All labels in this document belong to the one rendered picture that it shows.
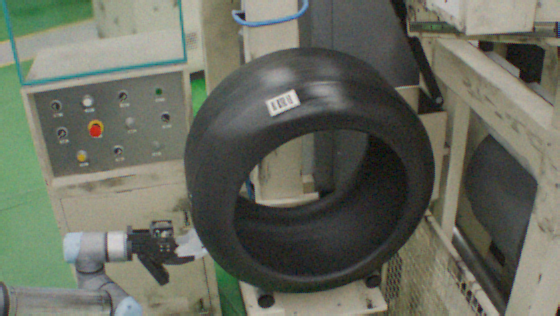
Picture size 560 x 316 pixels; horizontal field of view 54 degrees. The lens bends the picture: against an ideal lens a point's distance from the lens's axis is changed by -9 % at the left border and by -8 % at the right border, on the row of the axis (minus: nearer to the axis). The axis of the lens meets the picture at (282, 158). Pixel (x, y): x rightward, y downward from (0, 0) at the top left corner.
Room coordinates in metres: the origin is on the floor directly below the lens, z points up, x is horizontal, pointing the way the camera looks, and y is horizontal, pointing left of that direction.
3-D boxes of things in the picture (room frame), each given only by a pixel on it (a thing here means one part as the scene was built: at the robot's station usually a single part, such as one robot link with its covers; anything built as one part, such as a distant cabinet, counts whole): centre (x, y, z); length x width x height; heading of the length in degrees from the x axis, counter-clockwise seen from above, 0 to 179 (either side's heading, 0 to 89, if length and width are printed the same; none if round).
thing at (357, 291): (1.26, -0.05, 0.80); 0.37 x 0.36 x 0.02; 100
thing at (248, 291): (1.23, 0.09, 0.83); 0.36 x 0.09 x 0.06; 10
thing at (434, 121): (1.54, -0.38, 1.05); 0.20 x 0.15 x 0.30; 10
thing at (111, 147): (1.87, 0.59, 0.63); 0.56 x 0.41 x 1.27; 100
